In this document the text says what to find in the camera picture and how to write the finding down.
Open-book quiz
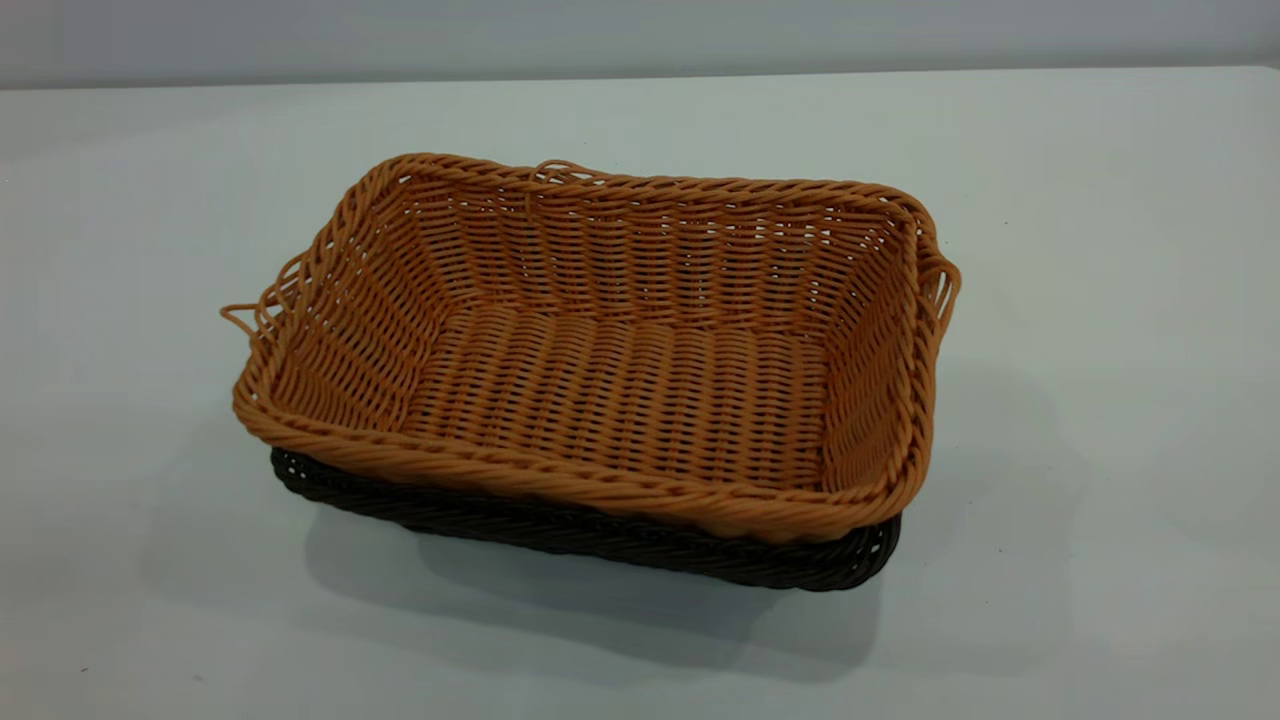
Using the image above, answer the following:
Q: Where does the orange woven wicker basket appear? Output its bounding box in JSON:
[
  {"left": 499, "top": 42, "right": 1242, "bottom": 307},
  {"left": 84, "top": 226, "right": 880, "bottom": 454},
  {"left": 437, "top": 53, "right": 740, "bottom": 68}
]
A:
[{"left": 220, "top": 152, "right": 963, "bottom": 544}]

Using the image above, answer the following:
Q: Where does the black woven wicker basket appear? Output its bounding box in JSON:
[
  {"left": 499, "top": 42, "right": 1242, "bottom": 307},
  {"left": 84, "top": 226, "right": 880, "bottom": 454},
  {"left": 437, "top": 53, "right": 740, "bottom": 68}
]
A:
[{"left": 270, "top": 447, "right": 903, "bottom": 593}]

